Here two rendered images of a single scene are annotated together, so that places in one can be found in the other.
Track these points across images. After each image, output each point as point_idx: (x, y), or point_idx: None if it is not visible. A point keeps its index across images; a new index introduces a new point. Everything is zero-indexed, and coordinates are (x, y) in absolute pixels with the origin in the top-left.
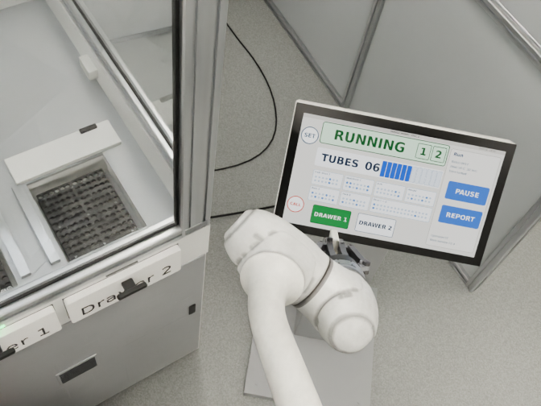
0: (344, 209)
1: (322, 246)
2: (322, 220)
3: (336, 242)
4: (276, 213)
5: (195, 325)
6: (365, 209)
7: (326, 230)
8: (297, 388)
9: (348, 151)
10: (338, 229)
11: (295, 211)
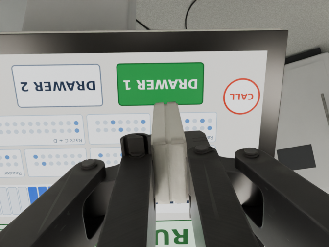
0: (135, 106)
1: (258, 229)
2: (176, 72)
3: (168, 193)
4: (280, 67)
5: None
6: (90, 115)
7: (162, 49)
8: None
9: (157, 214)
10: (135, 57)
11: (238, 80)
